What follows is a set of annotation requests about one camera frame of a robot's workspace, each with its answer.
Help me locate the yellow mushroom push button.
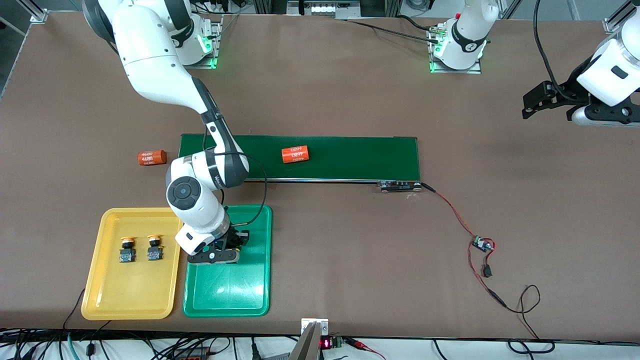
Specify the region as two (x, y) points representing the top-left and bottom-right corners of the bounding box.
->
(146, 234), (165, 262)
(118, 236), (137, 264)

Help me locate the orange cylinder with white print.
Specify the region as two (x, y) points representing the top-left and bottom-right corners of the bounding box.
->
(281, 145), (310, 164)
(137, 149), (167, 167)

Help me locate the green plastic tray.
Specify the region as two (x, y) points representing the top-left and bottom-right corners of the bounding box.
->
(183, 204), (273, 318)

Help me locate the yellow plastic tray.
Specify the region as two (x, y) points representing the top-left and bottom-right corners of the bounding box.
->
(81, 207), (185, 321)

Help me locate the orange power strip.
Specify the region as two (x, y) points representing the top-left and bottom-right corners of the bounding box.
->
(170, 347), (212, 360)

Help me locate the green conveyor belt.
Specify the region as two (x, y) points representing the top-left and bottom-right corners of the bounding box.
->
(178, 133), (423, 193)

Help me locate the red black power lead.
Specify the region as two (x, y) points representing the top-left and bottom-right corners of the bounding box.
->
(467, 244), (556, 355)

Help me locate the grey metal box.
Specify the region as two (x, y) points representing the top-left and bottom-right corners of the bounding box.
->
(286, 0), (362, 18)

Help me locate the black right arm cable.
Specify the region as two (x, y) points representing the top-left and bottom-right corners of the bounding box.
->
(202, 132), (269, 227)

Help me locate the aluminium frame profile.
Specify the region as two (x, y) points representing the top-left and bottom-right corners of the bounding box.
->
(602, 0), (640, 35)
(22, 0), (49, 24)

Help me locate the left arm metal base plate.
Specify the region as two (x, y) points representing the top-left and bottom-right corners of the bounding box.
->
(429, 22), (483, 75)

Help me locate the grey metal camera mount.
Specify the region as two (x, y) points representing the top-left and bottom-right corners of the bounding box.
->
(290, 318), (329, 360)

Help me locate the red black motor wire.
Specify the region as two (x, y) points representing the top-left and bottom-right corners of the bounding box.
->
(420, 182), (478, 242)

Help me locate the black cable on table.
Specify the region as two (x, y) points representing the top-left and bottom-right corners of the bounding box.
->
(345, 15), (442, 45)

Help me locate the thin black cable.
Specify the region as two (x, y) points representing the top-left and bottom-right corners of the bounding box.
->
(62, 289), (87, 332)

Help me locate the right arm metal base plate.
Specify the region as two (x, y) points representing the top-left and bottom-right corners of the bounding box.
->
(192, 15), (223, 70)

